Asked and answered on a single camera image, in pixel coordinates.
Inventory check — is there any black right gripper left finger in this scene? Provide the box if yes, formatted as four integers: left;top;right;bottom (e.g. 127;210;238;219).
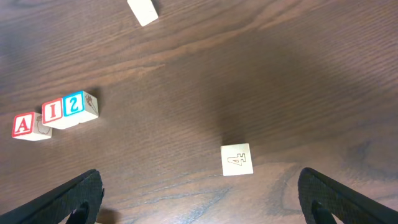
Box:
1;169;104;224

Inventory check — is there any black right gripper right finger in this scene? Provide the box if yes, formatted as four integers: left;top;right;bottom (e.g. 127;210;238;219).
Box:
298;167;397;224

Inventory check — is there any red letter A block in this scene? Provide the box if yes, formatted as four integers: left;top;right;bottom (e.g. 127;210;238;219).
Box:
12;112;52;141

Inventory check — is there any red letter I block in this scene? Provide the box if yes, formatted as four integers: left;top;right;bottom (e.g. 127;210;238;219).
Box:
42;98;79;129

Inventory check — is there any blue number 2 block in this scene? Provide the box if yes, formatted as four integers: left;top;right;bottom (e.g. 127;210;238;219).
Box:
62;90;99;123

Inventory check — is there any yellow top block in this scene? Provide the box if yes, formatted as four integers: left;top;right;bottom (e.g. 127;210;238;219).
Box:
221;143;254;176

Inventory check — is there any green letter R block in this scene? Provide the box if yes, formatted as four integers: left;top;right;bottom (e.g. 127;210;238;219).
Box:
127;0;159;27

